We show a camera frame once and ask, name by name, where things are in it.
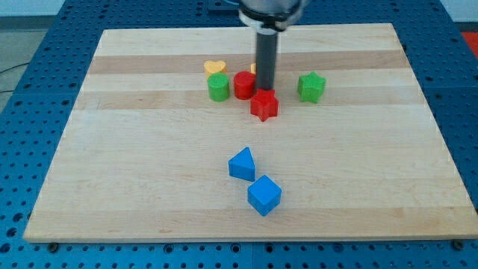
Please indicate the red star block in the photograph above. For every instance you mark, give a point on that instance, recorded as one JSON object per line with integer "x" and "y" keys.
{"x": 264, "y": 104}

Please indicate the light wooden board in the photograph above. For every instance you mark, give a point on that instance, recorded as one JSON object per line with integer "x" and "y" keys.
{"x": 144, "y": 154}

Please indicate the green star block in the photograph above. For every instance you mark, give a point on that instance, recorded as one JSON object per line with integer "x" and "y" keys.
{"x": 311, "y": 87}

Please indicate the blue triangle block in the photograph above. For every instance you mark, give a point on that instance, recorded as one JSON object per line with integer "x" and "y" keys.
{"x": 242, "y": 165}

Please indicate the yellow hexagon block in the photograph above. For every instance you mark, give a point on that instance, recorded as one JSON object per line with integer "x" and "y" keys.
{"x": 253, "y": 68}

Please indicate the yellow heart block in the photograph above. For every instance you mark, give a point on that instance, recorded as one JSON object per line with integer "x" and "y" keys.
{"x": 212, "y": 67}

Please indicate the blue cube block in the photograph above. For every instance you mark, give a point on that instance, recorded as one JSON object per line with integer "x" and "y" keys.
{"x": 264, "y": 195}

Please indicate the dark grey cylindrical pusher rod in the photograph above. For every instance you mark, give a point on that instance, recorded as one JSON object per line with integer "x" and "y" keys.
{"x": 265, "y": 59}

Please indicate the red cylinder block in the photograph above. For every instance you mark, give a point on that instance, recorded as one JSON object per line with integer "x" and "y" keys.
{"x": 244, "y": 85}

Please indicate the green cylinder block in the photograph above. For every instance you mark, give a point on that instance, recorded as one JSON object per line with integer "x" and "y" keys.
{"x": 218, "y": 87}

